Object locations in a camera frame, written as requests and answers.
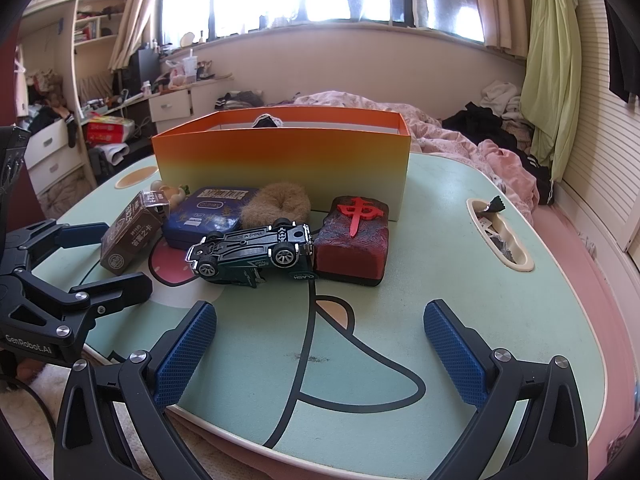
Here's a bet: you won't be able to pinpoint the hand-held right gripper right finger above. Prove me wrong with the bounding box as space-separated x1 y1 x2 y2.
423 300 588 480

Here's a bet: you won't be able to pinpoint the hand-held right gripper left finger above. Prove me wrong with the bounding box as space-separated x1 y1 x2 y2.
54 301 218 480

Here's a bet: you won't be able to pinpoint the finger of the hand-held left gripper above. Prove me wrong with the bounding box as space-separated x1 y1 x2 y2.
0 270 153 341
5 221 110 273

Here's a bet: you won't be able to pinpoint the brown card carton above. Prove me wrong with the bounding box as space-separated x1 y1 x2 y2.
100 191 168 276

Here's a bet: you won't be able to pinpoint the doll head keychain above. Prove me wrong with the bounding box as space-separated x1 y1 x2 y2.
150 180 192 208

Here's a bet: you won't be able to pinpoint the dark blue tin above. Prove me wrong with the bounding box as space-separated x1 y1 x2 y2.
161 186 261 251

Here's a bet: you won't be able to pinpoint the dark green toy car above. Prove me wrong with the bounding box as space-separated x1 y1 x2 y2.
186 217 315 288

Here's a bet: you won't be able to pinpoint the dark red mahjong block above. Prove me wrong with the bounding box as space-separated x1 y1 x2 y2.
312 195 391 288

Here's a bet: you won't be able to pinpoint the fluffy fur scrunchie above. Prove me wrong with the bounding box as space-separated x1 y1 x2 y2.
240 182 311 233

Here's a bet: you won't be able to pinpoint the orange gradient cardboard box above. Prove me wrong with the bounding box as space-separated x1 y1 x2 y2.
151 107 412 223

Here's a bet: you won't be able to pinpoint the green cartoon print desktop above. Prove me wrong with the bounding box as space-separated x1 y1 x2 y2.
50 152 621 480

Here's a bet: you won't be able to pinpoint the white drawer unit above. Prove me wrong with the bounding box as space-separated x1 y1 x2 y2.
22 117 86 196

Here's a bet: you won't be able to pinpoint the red and white tissue pack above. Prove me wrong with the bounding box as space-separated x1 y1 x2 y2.
85 114 136 145

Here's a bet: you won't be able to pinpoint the pile of wrappers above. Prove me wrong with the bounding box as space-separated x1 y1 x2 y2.
480 212 518 263

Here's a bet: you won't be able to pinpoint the white drawer cabinet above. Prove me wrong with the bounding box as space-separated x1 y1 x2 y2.
149 87 193 123

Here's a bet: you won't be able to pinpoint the black monitor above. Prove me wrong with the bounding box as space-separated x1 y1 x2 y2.
127 49 161 93

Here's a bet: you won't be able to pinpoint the striped clothes pile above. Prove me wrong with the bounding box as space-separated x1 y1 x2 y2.
215 90 263 111

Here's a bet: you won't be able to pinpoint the white bookshelf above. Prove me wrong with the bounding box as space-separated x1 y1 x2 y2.
70 0 131 116

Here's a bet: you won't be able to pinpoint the pink floral blanket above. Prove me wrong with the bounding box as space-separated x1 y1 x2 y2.
292 91 538 211

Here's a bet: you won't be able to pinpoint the beige curtain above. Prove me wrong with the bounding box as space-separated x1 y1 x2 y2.
472 0 531 58
107 0 166 71

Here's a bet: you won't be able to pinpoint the black clothes pile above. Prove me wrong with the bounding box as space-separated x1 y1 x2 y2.
442 101 556 206

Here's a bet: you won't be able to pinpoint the white louvered closet doors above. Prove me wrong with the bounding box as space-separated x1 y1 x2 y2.
555 0 640 271

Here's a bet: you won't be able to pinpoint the white clothes pile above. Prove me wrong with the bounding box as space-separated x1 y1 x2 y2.
480 80 531 136

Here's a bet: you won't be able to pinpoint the light green hanging cloth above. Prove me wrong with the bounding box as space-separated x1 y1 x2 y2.
520 0 583 181

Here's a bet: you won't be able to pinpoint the black hanging garment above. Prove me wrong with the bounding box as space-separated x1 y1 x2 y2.
602 0 640 103

